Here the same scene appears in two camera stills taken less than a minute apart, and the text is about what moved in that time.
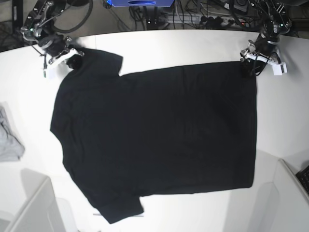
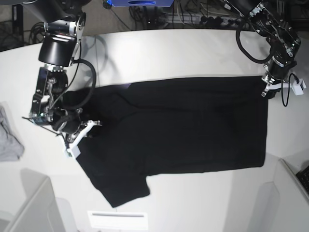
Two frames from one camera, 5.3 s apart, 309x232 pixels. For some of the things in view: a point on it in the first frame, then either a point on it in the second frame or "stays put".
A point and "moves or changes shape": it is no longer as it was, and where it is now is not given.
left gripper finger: (75, 62) → (91, 135)
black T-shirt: (186, 128) moves or changes shape
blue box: (143, 3) stays put
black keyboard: (303, 177) stays put
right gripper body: (265, 49) → (277, 70)
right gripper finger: (248, 65) → (271, 93)
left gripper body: (53, 44) → (67, 122)
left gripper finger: (68, 40) → (91, 123)
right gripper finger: (251, 46) → (265, 91)
